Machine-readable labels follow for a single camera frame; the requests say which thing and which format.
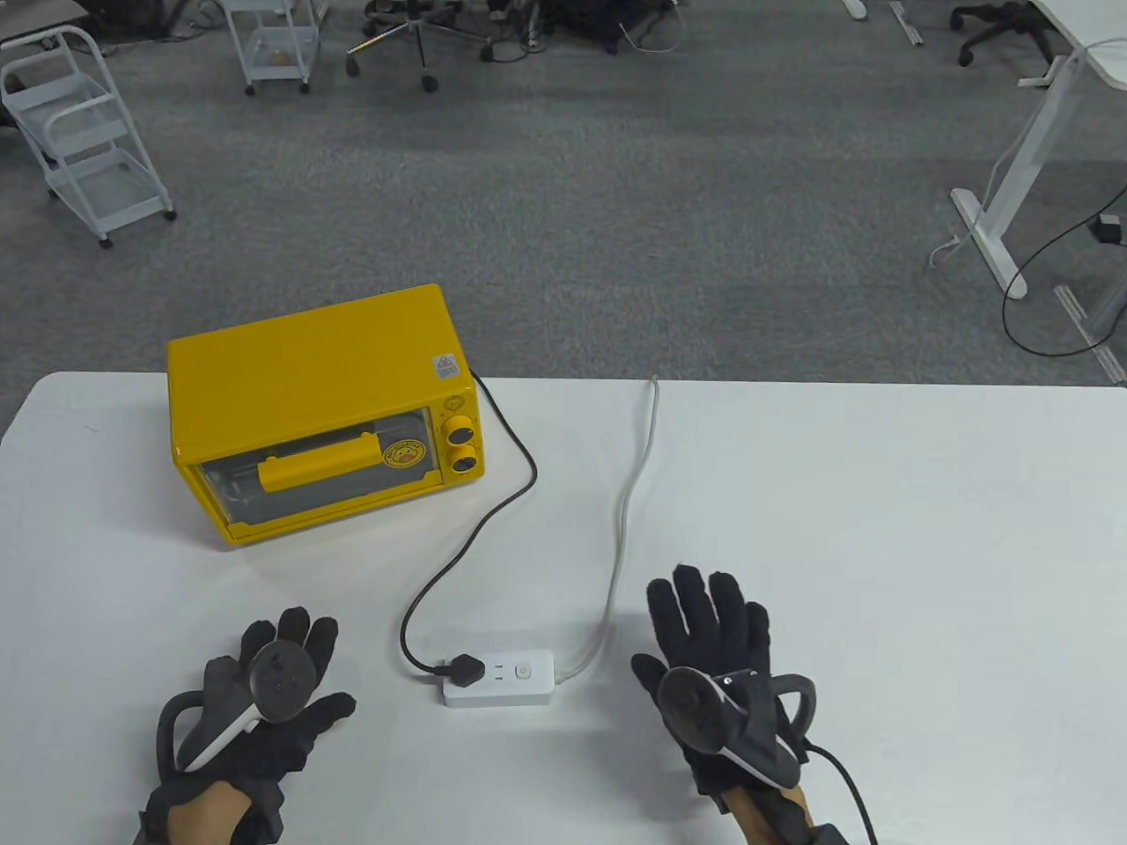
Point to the black white hand controller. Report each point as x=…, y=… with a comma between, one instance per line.
x=282, y=682
x=691, y=704

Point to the person's right hand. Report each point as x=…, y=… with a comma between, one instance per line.
x=704, y=625

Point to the chrome office chair base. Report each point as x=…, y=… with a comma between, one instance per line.
x=421, y=35

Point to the small white utility cart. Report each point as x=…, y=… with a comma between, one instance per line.
x=277, y=44

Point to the grey desk foot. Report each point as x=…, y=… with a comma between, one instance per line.
x=907, y=25

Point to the black power adapter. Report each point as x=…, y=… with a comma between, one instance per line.
x=1108, y=229

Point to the large white utility cart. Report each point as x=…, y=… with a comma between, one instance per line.
x=88, y=180

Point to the person's left forearm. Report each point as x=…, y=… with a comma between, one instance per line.
x=207, y=814

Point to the grey metal floor rail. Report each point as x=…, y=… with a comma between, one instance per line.
x=1087, y=326

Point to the black box with white label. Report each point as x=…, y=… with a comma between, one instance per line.
x=823, y=836

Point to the person's left hand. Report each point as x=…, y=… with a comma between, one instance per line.
x=295, y=625

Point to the black office chair base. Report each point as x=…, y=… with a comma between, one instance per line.
x=999, y=22

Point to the person's right forearm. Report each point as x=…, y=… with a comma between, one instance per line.
x=762, y=814

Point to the white power strip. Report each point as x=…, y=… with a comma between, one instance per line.
x=515, y=682

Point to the yellow oven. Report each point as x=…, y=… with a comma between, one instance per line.
x=308, y=370

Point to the white desk foot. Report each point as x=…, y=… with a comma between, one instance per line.
x=854, y=9

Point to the dark desk corner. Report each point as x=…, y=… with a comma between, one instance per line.
x=35, y=22

